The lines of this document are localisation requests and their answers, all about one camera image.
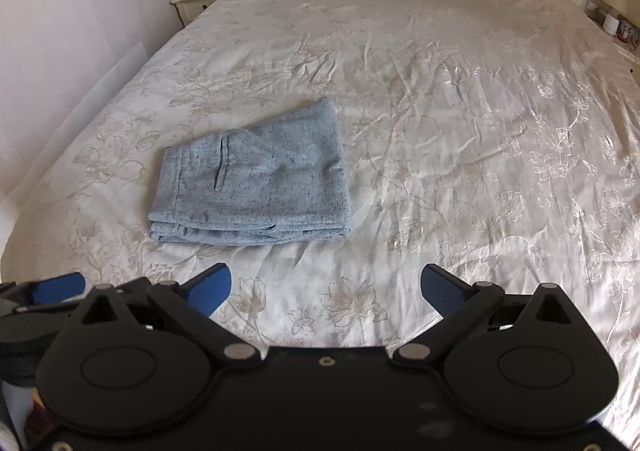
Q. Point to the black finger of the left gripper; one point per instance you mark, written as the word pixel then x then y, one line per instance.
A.
pixel 47 291

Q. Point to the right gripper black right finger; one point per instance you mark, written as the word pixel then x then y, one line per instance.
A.
pixel 481 323

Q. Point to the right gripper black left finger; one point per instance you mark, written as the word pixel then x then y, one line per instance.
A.
pixel 168 322

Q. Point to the light blue-grey pants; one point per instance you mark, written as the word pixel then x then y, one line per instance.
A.
pixel 276 182

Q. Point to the white floral bedspread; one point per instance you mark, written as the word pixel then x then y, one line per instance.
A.
pixel 496 138

